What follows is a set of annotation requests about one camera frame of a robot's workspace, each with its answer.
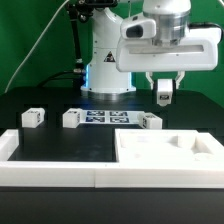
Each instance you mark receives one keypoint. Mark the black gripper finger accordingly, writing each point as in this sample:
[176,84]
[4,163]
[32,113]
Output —
[179,78]
[150,80]

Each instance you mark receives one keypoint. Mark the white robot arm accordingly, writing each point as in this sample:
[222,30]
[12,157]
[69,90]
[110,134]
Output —
[103,79]

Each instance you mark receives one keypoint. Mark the white U-shaped fence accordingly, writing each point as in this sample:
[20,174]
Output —
[98,174]

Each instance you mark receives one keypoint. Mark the fiducial marker sheet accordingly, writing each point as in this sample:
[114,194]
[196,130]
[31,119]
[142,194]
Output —
[109,117]

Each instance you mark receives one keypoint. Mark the white square tabletop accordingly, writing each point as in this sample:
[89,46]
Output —
[165,149]

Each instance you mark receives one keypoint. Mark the black camera pole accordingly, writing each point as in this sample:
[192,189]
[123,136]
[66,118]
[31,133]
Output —
[73,16]

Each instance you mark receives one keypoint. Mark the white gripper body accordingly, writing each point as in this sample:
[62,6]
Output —
[197,51]

